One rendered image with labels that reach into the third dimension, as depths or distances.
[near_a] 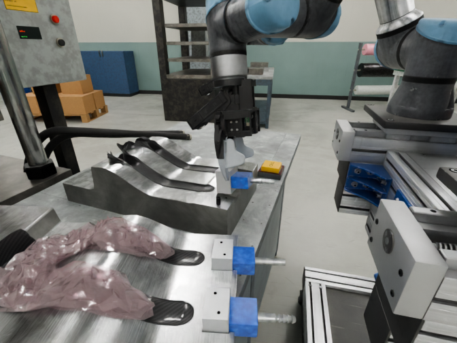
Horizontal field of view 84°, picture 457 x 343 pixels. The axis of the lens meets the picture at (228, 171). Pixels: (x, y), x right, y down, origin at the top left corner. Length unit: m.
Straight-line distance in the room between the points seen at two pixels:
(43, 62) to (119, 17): 6.81
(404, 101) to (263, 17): 0.51
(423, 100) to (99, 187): 0.86
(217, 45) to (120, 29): 7.51
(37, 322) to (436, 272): 0.48
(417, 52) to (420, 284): 0.60
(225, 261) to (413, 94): 0.64
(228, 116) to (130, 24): 7.40
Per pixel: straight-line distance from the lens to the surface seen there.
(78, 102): 5.18
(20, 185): 1.11
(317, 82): 7.04
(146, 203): 0.67
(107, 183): 0.72
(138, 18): 7.78
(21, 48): 1.23
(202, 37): 5.79
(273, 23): 0.45
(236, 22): 0.50
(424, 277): 0.38
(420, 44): 0.84
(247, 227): 0.65
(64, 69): 1.32
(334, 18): 0.60
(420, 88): 0.83
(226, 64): 0.53
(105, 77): 7.75
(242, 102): 0.54
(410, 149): 0.85
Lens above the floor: 1.21
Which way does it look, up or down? 26 degrees down
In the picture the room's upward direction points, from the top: straight up
